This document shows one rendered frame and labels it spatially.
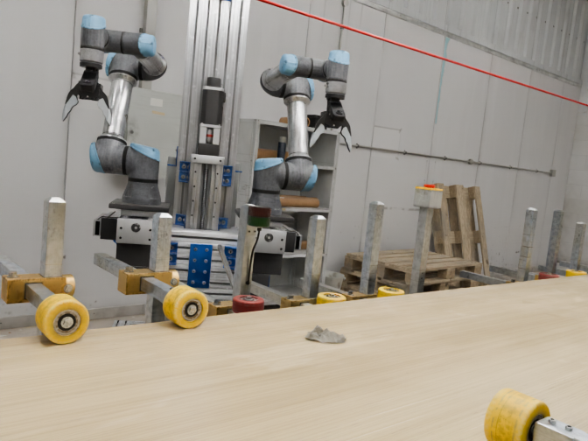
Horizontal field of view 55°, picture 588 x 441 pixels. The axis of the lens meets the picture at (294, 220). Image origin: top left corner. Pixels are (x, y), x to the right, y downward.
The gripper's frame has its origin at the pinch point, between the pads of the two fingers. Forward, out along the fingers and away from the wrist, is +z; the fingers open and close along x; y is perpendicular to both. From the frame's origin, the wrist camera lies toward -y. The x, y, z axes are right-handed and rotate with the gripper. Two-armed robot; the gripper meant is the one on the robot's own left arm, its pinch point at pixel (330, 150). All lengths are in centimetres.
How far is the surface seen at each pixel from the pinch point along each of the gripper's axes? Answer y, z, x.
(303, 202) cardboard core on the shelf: 254, 38, -46
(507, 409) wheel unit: -135, 35, 6
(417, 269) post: -15, 38, -32
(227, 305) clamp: -54, 45, 37
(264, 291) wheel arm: -27, 47, 23
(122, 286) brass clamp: -66, 38, 63
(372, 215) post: -26.5, 20.0, -9.2
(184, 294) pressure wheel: -85, 34, 49
